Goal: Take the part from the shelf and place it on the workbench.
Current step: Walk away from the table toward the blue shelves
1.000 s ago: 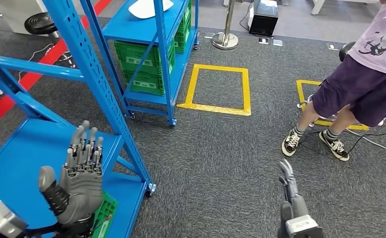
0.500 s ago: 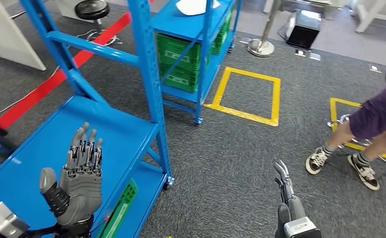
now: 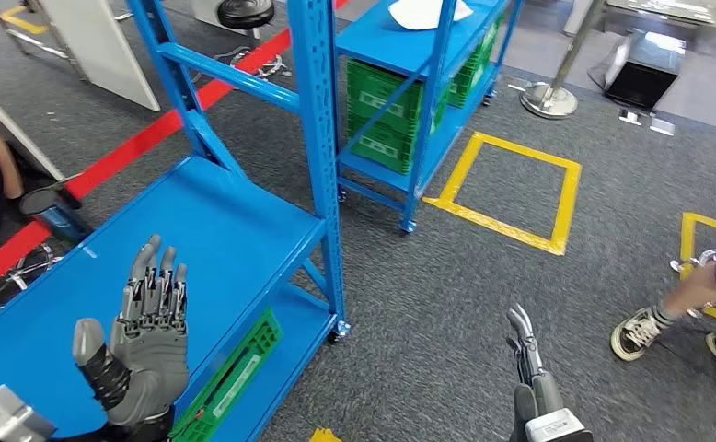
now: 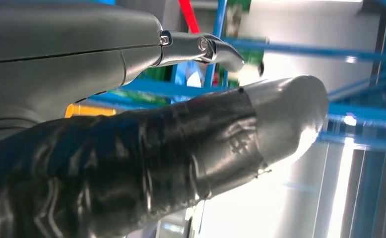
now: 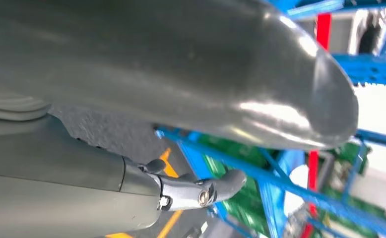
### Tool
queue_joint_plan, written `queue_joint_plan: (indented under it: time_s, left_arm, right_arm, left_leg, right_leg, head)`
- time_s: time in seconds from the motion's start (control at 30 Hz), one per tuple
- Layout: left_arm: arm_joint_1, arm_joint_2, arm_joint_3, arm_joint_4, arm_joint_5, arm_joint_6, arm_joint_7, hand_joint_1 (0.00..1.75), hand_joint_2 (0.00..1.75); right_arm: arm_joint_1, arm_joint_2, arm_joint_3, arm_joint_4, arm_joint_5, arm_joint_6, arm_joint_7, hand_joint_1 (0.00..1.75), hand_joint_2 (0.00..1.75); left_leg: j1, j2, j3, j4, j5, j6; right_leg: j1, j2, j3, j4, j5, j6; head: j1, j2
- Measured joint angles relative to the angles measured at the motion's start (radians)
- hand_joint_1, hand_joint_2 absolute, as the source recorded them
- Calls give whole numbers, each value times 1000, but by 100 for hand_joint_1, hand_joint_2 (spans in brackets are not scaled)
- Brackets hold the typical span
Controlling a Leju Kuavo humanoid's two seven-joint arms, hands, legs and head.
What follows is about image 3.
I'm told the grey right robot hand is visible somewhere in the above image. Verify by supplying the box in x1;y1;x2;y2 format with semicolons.
505;303;568;442

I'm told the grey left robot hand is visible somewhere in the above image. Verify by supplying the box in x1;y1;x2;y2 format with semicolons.
71;234;191;428

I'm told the blue metal shelf rack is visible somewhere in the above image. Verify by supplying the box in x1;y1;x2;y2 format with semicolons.
332;0;525;235
0;0;352;442

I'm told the white plastic part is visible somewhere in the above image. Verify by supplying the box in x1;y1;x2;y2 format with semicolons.
388;0;475;31

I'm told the green plastic crate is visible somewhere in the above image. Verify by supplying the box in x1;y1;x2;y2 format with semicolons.
170;307;284;442
455;10;507;71
345;115;438;177
445;57;496;110
345;57;452;136

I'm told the red barrier tape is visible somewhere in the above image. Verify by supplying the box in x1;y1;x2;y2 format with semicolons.
0;0;350;305

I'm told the chrome stanchion pole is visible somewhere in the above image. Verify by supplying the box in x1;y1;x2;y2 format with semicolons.
519;0;607;121

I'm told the black glossy box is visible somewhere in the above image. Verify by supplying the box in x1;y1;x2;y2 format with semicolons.
588;29;688;113

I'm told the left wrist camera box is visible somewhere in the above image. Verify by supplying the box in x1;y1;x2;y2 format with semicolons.
0;384;59;442

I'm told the black stanchion post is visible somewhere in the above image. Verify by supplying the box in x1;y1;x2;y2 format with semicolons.
17;172;93;247

